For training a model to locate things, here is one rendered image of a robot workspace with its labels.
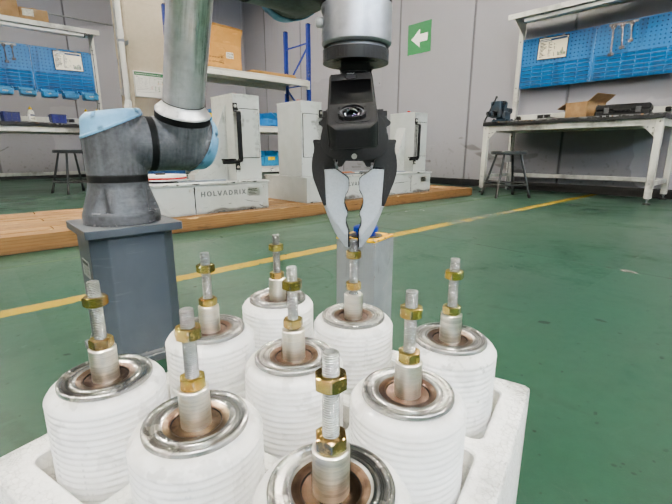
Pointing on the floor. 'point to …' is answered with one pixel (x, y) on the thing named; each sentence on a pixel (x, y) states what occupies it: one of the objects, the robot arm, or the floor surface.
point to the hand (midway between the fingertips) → (353, 237)
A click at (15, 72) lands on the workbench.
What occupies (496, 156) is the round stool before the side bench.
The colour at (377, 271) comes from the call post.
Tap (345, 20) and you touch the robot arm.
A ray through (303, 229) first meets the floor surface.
